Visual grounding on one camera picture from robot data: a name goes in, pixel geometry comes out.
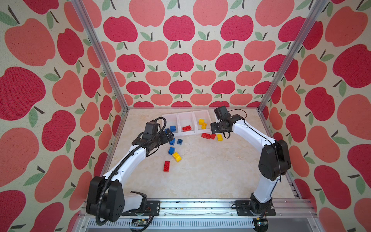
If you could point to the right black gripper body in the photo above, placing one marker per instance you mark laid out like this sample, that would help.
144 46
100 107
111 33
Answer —
216 128

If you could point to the yellow six-stud lego brick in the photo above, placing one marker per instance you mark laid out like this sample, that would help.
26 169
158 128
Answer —
219 137

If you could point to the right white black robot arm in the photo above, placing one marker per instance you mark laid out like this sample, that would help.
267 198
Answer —
274 156

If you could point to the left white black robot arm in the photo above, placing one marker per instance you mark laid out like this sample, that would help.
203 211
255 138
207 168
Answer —
106 199

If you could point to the red long lego brick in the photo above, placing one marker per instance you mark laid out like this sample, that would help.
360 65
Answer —
206 136

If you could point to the yellow round lego brick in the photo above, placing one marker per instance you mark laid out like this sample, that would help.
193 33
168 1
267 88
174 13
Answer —
177 157

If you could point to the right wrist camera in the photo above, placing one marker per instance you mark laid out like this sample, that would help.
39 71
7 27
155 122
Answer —
222 113

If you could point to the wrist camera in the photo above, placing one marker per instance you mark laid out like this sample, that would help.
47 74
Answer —
222 113
151 129

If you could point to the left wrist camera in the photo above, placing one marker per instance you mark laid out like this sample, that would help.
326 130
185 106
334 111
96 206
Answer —
151 129

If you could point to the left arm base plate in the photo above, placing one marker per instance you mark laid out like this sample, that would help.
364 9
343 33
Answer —
151 207

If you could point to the aluminium front frame rail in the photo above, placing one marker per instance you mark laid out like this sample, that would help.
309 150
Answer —
209 215

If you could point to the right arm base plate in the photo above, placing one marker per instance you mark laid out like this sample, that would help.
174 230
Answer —
254 208

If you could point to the right aluminium corner post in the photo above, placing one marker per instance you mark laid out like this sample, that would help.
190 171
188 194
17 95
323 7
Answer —
309 22

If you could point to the aluminium corner post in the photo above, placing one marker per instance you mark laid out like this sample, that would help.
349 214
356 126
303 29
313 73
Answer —
309 22
101 55

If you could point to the left aluminium corner post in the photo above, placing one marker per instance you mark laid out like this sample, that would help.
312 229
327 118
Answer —
101 55

